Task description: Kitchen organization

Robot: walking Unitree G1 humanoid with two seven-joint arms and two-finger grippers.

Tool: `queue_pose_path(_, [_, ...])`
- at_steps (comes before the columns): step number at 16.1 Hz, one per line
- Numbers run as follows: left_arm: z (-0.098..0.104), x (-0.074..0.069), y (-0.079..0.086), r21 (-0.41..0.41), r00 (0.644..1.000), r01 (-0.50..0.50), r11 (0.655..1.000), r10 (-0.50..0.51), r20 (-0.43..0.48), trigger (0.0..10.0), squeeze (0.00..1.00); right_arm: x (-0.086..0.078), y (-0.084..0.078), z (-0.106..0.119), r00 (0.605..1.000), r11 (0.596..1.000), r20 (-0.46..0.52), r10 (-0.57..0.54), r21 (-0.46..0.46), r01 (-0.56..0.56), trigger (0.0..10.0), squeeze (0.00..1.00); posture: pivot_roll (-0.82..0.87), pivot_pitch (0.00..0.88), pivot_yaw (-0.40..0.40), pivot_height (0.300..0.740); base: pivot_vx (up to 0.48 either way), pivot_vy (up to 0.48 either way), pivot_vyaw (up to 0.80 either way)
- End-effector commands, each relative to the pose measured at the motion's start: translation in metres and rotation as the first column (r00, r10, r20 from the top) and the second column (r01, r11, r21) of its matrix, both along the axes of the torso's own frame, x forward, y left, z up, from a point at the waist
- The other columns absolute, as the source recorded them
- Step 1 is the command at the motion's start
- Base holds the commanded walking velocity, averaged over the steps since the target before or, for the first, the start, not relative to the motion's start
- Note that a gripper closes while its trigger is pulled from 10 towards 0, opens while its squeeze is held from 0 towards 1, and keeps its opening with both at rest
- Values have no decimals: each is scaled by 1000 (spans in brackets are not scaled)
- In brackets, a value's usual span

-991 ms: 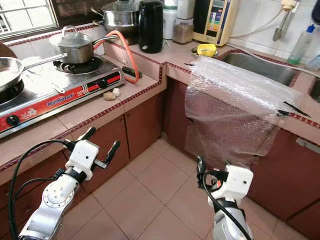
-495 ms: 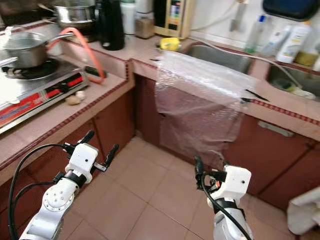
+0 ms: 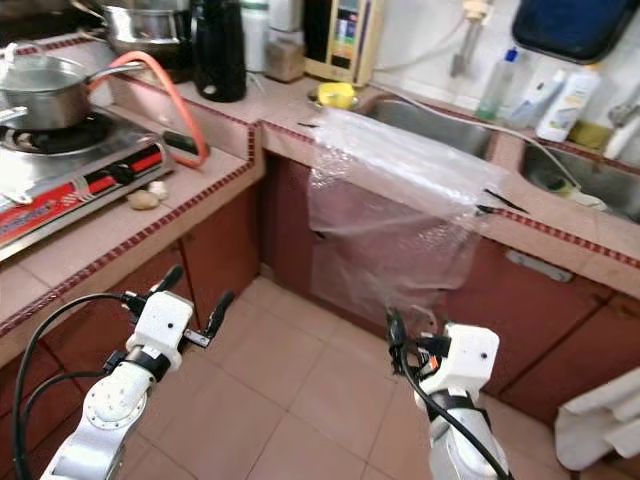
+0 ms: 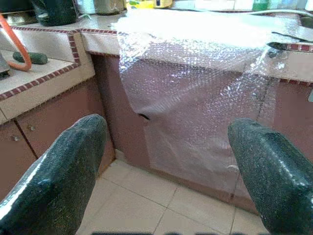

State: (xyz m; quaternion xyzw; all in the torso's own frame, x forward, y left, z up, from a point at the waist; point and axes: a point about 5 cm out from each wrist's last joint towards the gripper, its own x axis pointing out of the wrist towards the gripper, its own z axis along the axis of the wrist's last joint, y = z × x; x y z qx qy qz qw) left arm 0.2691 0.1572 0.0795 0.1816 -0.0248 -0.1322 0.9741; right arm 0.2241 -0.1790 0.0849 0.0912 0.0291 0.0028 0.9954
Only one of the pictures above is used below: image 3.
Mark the clear bubble wrap sheet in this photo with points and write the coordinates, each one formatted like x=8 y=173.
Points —
x=400 y=200

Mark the grey wall tap lever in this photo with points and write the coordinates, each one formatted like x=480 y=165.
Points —
x=467 y=50

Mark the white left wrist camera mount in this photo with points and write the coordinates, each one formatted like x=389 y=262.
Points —
x=160 y=325

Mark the clear bottle blue cap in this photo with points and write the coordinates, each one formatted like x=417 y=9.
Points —
x=497 y=90

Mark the cream tap filter fitting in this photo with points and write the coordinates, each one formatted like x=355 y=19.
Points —
x=476 y=9

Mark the thin black clip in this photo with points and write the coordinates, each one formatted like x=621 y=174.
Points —
x=500 y=200

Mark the dark blue hanging pan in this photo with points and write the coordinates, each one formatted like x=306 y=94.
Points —
x=575 y=25

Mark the white garlic bulb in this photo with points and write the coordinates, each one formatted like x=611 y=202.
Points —
x=158 y=189

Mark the clear plastic cup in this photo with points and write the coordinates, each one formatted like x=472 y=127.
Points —
x=535 y=100

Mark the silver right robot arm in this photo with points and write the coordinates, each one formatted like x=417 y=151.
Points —
x=455 y=450

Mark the steel sink basin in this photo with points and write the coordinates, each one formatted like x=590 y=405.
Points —
x=590 y=180
x=440 y=130

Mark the large steel cooking pot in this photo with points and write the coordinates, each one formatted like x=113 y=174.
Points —
x=145 y=25

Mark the yellow green sponge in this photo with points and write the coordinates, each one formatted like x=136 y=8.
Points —
x=592 y=135

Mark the black electric kettle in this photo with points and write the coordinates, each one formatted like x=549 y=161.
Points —
x=220 y=55

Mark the clear jar brown powder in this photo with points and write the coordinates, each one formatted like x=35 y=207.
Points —
x=283 y=62

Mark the yellow plastic bowl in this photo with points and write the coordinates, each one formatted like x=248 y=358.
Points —
x=337 y=95

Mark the steel saucepan with lid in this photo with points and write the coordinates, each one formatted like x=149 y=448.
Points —
x=50 y=90

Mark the white detergent bottle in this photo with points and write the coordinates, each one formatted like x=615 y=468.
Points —
x=568 y=105

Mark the white bag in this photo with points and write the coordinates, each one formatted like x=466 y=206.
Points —
x=600 y=420

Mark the steel gas stove red front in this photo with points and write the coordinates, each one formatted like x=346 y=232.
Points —
x=80 y=180

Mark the cream water ionizer machine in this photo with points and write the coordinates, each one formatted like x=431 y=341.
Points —
x=345 y=40

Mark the beige ginger piece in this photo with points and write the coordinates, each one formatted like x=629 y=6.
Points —
x=141 y=200

